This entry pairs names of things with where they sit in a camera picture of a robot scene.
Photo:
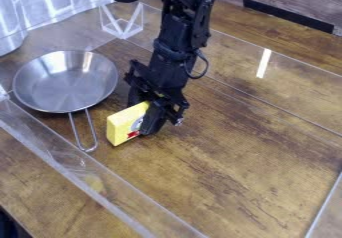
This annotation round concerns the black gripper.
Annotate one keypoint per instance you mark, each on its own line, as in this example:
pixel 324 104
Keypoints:
pixel 158 83

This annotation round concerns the yellow butter block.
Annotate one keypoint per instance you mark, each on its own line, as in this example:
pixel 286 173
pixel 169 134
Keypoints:
pixel 123 124

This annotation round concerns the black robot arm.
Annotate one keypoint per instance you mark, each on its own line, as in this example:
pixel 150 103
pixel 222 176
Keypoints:
pixel 185 27

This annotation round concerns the silver pan with wire handle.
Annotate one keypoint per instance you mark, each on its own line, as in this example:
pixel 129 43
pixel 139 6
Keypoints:
pixel 64 82

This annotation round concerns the clear acrylic back barrier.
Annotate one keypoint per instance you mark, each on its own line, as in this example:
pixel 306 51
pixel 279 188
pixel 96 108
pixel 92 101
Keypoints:
pixel 298 88

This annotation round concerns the black strip on table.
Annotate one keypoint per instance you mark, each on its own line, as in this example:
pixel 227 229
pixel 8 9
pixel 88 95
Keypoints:
pixel 289 16

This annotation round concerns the clear acrylic front barrier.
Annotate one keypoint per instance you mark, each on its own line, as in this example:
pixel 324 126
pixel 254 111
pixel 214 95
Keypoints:
pixel 141 212

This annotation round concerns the white sheer curtain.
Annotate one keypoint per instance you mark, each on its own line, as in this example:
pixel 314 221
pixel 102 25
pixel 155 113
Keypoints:
pixel 24 15

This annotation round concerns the clear acrylic barrier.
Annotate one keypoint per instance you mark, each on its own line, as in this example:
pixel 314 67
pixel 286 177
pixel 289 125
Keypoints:
pixel 141 212
pixel 298 88

